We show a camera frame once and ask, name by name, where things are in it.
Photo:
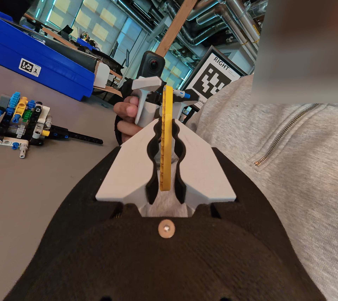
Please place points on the large glazed window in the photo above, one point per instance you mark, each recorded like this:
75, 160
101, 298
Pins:
92, 8

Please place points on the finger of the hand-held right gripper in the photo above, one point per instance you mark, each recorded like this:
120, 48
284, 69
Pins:
179, 111
145, 83

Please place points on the wooden post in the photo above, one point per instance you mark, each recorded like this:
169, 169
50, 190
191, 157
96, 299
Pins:
182, 16

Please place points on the person's right hand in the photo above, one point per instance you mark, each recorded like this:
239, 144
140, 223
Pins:
125, 108

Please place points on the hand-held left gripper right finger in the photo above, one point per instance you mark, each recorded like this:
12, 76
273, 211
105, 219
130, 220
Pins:
208, 174

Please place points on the multicoloured lego assembly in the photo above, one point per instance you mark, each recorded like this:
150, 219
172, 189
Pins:
26, 119

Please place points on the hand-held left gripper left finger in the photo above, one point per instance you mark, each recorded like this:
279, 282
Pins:
121, 174

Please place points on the person's right forearm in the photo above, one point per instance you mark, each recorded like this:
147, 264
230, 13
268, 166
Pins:
206, 121

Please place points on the blue bin with marker label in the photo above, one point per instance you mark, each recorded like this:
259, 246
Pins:
52, 69

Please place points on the long yellow lego beam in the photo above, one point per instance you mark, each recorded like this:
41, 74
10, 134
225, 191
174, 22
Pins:
166, 148

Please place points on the blue and white lego pin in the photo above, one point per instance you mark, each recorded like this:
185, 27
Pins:
182, 93

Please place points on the person in grey sweatshirt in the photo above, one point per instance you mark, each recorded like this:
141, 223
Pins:
264, 200

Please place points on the framed marker sign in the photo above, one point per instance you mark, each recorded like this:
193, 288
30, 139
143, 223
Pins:
214, 79

